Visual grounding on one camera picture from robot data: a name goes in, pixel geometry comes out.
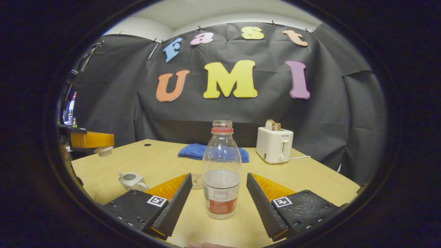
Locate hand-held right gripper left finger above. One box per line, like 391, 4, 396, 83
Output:
103, 173, 193, 240

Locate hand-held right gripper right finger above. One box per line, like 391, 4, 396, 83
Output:
246, 173, 340, 241

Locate white teacup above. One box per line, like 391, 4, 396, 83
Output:
118, 172, 149, 192

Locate clear plastic water bottle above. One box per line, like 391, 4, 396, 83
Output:
202, 120, 242, 219

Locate computer monitor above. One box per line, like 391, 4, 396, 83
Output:
64, 91, 77, 125

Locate blue towel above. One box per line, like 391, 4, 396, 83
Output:
178, 144, 250, 163

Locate white toaster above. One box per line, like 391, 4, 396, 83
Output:
256, 126, 294, 164

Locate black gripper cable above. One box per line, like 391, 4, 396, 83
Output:
71, 42, 104, 74

